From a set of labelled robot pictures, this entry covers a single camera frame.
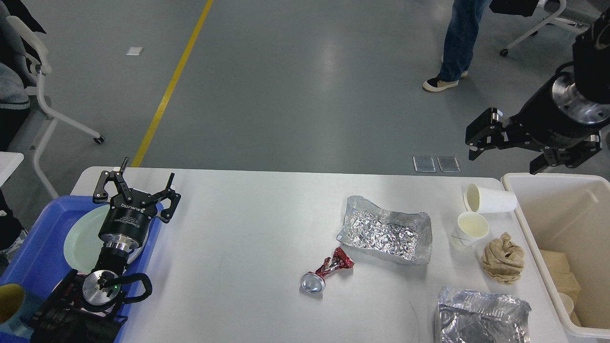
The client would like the clear floor plate right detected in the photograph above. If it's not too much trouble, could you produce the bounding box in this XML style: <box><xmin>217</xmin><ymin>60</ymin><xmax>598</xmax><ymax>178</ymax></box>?
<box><xmin>437</xmin><ymin>156</ymin><xmax>460</xmax><ymax>173</ymax></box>

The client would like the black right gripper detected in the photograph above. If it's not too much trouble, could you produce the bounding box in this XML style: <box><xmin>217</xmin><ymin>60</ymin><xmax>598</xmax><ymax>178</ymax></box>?
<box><xmin>465</xmin><ymin>74</ymin><xmax>610</xmax><ymax>174</ymax></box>

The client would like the crumpled beige paper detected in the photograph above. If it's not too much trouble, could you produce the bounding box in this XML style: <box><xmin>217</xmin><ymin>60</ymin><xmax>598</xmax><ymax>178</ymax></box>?
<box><xmin>481</xmin><ymin>232</ymin><xmax>525</xmax><ymax>285</ymax></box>

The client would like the crushed red can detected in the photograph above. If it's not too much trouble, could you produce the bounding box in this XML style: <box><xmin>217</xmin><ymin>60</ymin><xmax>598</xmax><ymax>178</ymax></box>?
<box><xmin>300</xmin><ymin>247</ymin><xmax>355</xmax><ymax>295</ymax></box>

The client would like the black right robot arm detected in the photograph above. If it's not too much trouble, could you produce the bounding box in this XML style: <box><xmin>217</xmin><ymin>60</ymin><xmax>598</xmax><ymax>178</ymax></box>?
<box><xmin>465</xmin><ymin>10</ymin><xmax>610</xmax><ymax>174</ymax></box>

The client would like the green plate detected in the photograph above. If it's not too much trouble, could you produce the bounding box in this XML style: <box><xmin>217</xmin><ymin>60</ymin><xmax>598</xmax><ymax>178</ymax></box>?
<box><xmin>63</xmin><ymin>206</ymin><xmax>149</xmax><ymax>273</ymax></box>

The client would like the large white paper cup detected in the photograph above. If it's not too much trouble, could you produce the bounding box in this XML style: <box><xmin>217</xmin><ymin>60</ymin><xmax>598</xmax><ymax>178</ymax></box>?
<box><xmin>558</xmin><ymin>293</ymin><xmax>574</xmax><ymax>317</ymax></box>

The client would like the small clear plastic cup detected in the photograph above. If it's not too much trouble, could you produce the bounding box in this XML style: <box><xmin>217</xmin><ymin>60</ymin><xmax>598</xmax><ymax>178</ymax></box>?
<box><xmin>449</xmin><ymin>212</ymin><xmax>490</xmax><ymax>250</ymax></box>

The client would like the white office chair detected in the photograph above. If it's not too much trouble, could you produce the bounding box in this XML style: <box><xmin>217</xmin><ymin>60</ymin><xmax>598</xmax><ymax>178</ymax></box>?
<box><xmin>1</xmin><ymin>0</ymin><xmax>105</xmax><ymax>198</ymax></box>
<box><xmin>499</xmin><ymin>0</ymin><xmax>603</xmax><ymax>57</ymax></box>

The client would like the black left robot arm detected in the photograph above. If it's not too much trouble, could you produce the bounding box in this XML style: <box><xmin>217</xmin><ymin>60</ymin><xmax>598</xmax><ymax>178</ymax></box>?
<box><xmin>28</xmin><ymin>160</ymin><xmax>181</xmax><ymax>343</ymax></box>

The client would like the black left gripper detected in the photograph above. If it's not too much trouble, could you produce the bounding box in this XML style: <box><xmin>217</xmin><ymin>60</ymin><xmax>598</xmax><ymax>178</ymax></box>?
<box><xmin>92</xmin><ymin>158</ymin><xmax>182</xmax><ymax>251</ymax></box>

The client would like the brown paper bag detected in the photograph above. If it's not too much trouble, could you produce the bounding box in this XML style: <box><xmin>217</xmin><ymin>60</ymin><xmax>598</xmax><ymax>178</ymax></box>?
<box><xmin>540</xmin><ymin>250</ymin><xmax>581</xmax><ymax>326</ymax></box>

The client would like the white floor tag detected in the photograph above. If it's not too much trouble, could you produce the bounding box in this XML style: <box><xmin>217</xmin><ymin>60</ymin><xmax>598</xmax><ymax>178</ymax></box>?
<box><xmin>125</xmin><ymin>46</ymin><xmax>144</xmax><ymax>56</ymax></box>

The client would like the white office chair right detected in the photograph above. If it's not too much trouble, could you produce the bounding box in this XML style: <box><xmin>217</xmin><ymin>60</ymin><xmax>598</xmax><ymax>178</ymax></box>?
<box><xmin>499</xmin><ymin>0</ymin><xmax>603</xmax><ymax>57</ymax></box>

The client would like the white office chair left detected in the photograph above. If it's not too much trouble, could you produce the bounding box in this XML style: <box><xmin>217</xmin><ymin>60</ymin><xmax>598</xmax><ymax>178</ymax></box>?
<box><xmin>1</xmin><ymin>0</ymin><xmax>105</xmax><ymax>198</ymax></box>

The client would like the seated person at left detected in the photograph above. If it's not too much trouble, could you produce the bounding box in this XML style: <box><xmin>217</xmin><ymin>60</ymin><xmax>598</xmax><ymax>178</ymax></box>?
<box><xmin>0</xmin><ymin>0</ymin><xmax>45</xmax><ymax>266</ymax></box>

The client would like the white plastic bin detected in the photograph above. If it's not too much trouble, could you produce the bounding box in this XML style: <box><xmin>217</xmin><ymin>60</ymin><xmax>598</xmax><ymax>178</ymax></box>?
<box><xmin>502</xmin><ymin>173</ymin><xmax>610</xmax><ymax>339</ymax></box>

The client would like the clear floor plate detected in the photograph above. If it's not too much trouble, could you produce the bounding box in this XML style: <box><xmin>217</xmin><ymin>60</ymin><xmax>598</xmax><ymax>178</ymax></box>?
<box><xmin>413</xmin><ymin>156</ymin><xmax>436</xmax><ymax>173</ymax></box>
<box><xmin>437</xmin><ymin>156</ymin><xmax>460</xmax><ymax>173</ymax></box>

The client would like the blue plastic tray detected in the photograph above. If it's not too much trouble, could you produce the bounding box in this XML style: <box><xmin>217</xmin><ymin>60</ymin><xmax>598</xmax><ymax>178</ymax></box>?
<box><xmin>1</xmin><ymin>197</ymin><xmax>162</xmax><ymax>343</ymax></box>

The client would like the person in blue jeans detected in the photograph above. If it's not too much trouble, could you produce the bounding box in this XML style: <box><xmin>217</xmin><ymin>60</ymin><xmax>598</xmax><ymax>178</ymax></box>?
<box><xmin>422</xmin><ymin>0</ymin><xmax>491</xmax><ymax>92</ymax></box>

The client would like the dark blue mug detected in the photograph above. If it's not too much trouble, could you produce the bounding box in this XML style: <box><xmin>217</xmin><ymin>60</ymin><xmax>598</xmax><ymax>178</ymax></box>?
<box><xmin>0</xmin><ymin>283</ymin><xmax>44</xmax><ymax>339</ymax></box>

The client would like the aluminium foil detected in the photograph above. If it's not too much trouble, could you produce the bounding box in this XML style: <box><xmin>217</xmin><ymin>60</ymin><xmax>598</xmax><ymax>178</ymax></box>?
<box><xmin>337</xmin><ymin>195</ymin><xmax>433</xmax><ymax>265</ymax></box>

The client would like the clear floor plate left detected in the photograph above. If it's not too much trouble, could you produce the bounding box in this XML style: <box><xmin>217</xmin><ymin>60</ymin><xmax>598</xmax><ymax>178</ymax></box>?
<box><xmin>413</xmin><ymin>156</ymin><xmax>436</xmax><ymax>173</ymax></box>

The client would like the silver plastic bag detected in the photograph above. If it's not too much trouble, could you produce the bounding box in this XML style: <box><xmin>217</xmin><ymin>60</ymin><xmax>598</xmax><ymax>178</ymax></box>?
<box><xmin>434</xmin><ymin>286</ymin><xmax>531</xmax><ymax>343</ymax></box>

